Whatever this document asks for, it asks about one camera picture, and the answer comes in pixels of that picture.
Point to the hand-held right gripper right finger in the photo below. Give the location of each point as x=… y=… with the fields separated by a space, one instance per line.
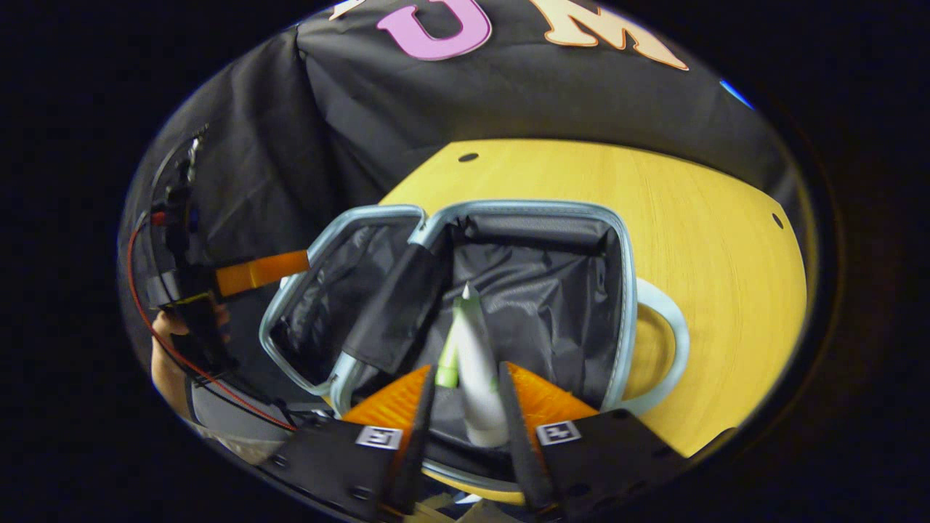
x=517 y=436

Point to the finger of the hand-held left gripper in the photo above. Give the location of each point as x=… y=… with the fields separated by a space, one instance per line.
x=261 y=272

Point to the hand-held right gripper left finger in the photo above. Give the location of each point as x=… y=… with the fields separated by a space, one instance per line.
x=415 y=443

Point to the white green skin care tube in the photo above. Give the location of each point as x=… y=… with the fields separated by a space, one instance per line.
x=479 y=392

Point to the light blue suitcase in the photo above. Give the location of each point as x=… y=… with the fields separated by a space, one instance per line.
x=552 y=305

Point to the black backdrop cloth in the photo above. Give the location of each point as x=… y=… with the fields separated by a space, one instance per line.
x=349 y=131

